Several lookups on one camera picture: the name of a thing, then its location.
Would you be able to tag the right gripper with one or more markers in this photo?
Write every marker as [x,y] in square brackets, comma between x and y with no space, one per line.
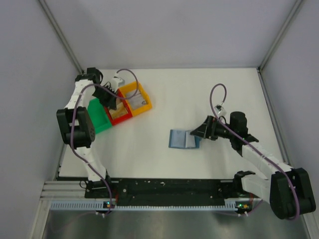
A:
[208,129]

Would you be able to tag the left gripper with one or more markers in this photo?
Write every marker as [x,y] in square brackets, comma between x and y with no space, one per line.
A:
[111,102]

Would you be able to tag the blue leather card holder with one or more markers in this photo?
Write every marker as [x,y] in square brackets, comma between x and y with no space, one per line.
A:
[182,139]

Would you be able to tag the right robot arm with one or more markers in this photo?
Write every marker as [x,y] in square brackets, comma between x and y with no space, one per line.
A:
[287,190]

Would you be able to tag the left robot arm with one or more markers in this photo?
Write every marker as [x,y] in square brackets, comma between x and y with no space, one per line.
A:
[76,127]

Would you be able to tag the gold cards in red bin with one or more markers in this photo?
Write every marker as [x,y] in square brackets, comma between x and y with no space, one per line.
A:
[119,112]

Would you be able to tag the silver cards in yellow bin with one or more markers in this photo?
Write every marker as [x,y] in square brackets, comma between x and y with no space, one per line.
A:
[136,100]

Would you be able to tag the green plastic bin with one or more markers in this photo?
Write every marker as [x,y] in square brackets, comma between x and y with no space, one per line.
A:
[98,116]

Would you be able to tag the red plastic bin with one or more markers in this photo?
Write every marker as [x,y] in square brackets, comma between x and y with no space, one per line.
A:
[121,119]

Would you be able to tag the yellow plastic bin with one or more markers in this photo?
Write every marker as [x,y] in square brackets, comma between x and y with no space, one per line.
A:
[133,86]

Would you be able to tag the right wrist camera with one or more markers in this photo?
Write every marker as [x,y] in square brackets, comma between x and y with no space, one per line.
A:
[219,111]

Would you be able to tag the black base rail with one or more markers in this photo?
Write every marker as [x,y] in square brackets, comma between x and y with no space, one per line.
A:
[166,192]

